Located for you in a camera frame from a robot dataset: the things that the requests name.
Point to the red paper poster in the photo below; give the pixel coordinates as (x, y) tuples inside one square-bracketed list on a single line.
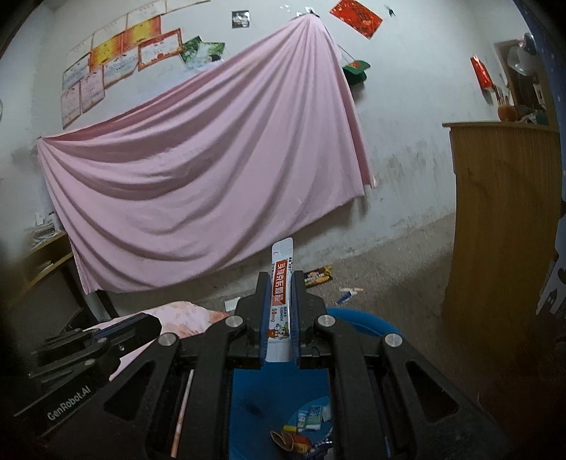
[(356, 17)]

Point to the wooden cabinet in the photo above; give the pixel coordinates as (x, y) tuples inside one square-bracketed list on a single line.
[(499, 221)]

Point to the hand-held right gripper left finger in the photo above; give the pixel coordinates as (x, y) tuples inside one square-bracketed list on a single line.
[(264, 309)]

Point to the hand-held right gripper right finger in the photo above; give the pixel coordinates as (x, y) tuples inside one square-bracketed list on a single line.
[(297, 309)]

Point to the group of wall certificates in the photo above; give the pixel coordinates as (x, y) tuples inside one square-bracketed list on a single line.
[(115, 57)]

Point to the small black white picture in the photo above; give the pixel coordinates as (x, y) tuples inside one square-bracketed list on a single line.
[(241, 19)]

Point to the orange fruit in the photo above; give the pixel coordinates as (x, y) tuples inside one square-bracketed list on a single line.
[(507, 113)]

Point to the pink hanging cloth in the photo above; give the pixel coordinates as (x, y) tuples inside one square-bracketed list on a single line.
[(199, 168)]

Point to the blue plastic bin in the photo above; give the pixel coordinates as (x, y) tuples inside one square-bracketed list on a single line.
[(274, 393)]

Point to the floral tablecloth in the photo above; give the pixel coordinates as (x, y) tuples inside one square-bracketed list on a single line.
[(185, 314)]

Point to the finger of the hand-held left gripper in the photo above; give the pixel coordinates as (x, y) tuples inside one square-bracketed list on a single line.
[(128, 327), (66, 349)]

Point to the green photo print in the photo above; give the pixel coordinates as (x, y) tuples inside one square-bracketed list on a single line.
[(203, 52)]

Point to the green red hanging flag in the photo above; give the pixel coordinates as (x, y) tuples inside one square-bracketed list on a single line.
[(357, 70)]

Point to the small blue white tube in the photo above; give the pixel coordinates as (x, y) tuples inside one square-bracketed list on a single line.
[(349, 295)]

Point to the red hanging packet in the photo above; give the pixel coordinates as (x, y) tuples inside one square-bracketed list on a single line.
[(482, 73)]

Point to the wooden shelf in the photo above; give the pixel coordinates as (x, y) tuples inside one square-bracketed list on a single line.
[(48, 265)]

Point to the green white crumpled packet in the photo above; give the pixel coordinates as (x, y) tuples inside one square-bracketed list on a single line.
[(311, 419)]

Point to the white paper scrap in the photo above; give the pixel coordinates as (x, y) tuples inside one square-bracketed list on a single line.
[(232, 305)]

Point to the red white stick sachet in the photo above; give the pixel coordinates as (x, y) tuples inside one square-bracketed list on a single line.
[(280, 300)]

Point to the pile of papers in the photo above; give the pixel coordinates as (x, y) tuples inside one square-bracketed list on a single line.
[(44, 228)]

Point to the red brown wrapper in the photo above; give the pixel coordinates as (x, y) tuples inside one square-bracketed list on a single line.
[(289, 438)]

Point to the brown snack wrapper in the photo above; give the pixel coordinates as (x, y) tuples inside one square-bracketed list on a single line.
[(319, 276)]

